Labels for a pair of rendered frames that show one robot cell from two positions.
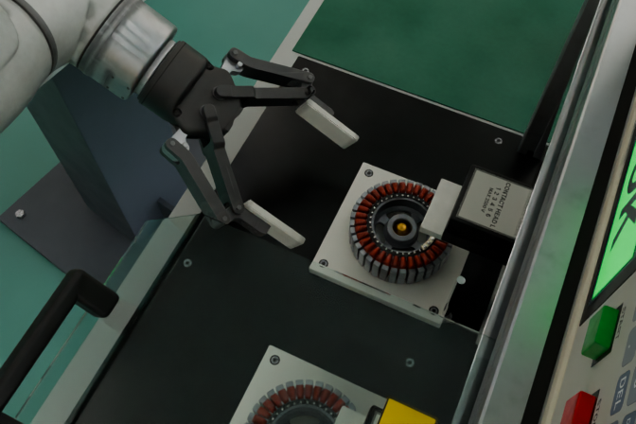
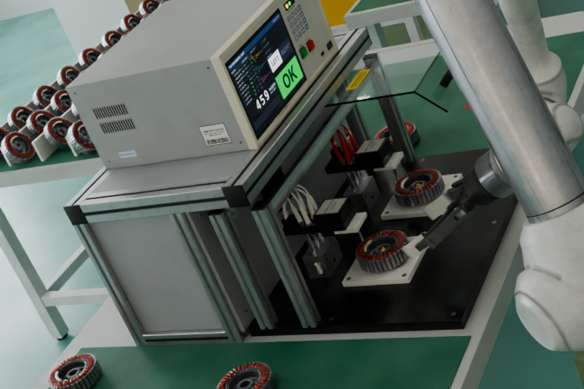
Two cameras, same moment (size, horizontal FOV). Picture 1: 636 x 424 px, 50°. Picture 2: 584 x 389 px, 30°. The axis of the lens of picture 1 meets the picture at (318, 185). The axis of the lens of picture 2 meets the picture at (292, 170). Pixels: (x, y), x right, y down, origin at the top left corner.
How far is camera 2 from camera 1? 2.32 m
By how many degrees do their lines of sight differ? 96
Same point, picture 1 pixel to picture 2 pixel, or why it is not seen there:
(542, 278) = (314, 89)
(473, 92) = (344, 351)
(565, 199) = (304, 102)
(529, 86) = (308, 365)
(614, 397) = (304, 32)
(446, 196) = (354, 223)
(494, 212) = (331, 203)
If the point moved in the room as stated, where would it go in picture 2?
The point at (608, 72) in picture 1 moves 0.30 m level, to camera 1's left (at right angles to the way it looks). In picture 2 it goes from (284, 127) to (428, 76)
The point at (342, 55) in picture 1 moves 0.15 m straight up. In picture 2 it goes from (434, 343) to (408, 278)
